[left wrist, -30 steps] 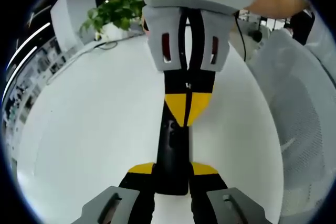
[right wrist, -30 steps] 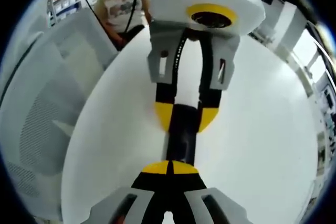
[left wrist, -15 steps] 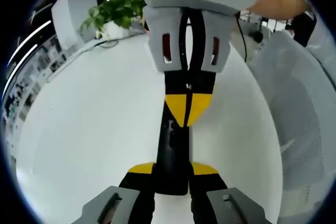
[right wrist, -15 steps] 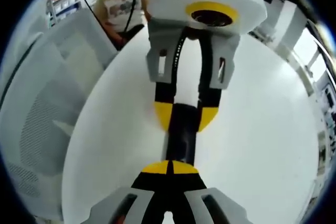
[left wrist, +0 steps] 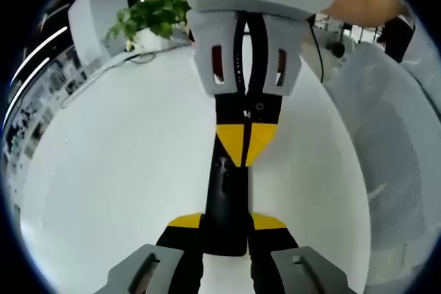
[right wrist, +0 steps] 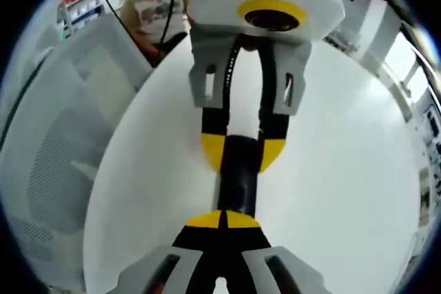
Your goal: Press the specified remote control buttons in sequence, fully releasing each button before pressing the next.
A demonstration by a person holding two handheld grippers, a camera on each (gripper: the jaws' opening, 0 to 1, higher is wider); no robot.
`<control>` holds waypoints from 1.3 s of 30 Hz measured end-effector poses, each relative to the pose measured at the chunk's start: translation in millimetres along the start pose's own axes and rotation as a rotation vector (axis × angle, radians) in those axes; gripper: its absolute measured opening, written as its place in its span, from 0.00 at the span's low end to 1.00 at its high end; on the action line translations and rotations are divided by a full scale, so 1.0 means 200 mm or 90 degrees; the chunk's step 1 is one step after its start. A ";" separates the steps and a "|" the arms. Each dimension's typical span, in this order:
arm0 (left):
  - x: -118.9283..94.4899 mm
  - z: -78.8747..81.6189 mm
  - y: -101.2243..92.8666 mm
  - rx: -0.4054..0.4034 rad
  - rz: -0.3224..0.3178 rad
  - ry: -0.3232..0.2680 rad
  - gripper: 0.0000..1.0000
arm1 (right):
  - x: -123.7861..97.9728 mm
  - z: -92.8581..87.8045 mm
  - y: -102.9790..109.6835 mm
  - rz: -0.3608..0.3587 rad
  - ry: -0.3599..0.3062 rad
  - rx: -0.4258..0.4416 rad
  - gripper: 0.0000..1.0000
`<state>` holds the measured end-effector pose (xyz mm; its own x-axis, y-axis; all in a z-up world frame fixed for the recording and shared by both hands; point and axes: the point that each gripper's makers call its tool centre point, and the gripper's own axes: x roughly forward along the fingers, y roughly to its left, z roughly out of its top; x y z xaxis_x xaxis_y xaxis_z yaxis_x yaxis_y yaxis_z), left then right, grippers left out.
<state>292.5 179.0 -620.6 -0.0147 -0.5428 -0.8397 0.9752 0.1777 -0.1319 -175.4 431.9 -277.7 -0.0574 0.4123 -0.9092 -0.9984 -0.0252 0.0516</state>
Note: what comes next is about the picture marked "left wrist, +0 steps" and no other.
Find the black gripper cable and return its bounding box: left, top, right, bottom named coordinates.
left=309, top=20, right=327, bottom=84

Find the potted green plant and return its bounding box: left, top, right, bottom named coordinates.
left=105, top=0, right=192, bottom=52

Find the ceiling light strip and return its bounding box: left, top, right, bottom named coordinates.
left=2, top=56, right=51, bottom=127
left=10, top=25, right=69, bottom=85

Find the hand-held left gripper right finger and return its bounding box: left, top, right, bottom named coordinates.
left=248, top=211, right=361, bottom=294

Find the white display shelving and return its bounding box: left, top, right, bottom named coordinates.
left=2, top=44, right=90, bottom=167

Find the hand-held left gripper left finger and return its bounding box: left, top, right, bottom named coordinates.
left=92, top=213, right=206, bottom=294

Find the grey mesh office chair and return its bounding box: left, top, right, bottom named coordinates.
left=323, top=41, right=431, bottom=288

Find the black remote control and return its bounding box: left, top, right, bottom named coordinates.
left=203, top=135, right=255, bottom=258

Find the black upright panel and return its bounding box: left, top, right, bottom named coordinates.
left=382, top=11, right=416, bottom=64

